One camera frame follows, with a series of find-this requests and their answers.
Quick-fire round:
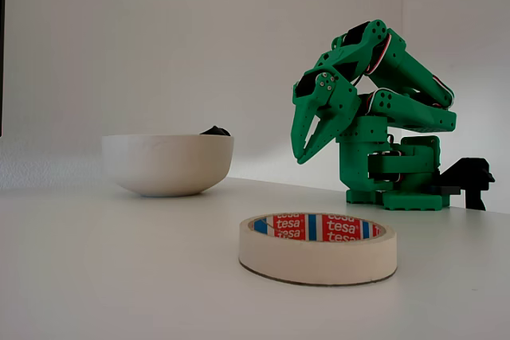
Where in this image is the beige masking tape roll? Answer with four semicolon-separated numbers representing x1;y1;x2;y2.
237;211;398;287

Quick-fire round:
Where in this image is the dark grey cloth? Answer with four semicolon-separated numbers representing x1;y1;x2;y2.
198;125;233;138

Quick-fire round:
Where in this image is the white bowl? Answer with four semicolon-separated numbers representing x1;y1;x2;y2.
101;134;235;198

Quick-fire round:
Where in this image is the black table clamp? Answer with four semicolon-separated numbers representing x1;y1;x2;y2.
430;156;496;212

